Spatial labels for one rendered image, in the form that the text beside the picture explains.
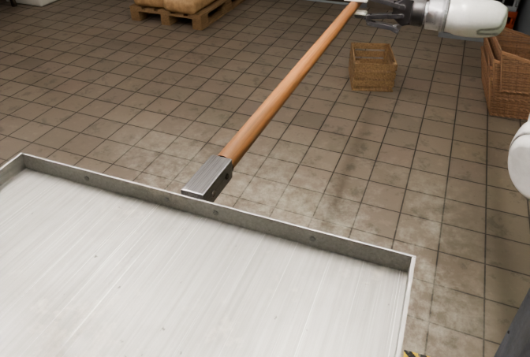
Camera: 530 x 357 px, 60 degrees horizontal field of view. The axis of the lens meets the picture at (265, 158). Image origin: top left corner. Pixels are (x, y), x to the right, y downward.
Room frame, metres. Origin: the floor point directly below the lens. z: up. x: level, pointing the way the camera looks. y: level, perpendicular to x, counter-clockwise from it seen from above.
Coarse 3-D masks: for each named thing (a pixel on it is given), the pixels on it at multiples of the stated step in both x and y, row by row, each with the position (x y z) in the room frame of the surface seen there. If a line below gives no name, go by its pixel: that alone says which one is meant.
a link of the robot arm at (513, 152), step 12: (528, 120) 0.64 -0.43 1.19; (528, 132) 0.58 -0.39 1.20; (516, 144) 0.58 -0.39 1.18; (528, 144) 0.56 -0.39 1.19; (516, 156) 0.58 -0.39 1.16; (528, 156) 0.55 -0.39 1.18; (516, 168) 0.57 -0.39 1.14; (528, 168) 0.55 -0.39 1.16; (516, 180) 0.56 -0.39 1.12; (528, 180) 0.54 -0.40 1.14; (528, 192) 0.53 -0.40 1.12
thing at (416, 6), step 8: (400, 0) 1.33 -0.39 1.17; (408, 0) 1.32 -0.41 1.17; (416, 0) 1.31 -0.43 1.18; (424, 0) 1.31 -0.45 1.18; (408, 8) 1.32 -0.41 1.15; (416, 8) 1.29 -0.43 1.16; (424, 8) 1.29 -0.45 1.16; (408, 16) 1.32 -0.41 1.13; (416, 16) 1.28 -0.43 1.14; (400, 24) 1.32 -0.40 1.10; (416, 24) 1.30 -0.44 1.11
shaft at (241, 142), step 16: (352, 16) 1.30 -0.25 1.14; (336, 32) 1.11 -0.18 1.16; (320, 48) 0.98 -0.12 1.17; (304, 64) 0.88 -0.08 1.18; (288, 80) 0.79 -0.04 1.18; (272, 96) 0.72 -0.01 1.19; (288, 96) 0.75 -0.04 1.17; (256, 112) 0.66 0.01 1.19; (272, 112) 0.68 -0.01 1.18; (256, 128) 0.62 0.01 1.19; (240, 144) 0.56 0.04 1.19
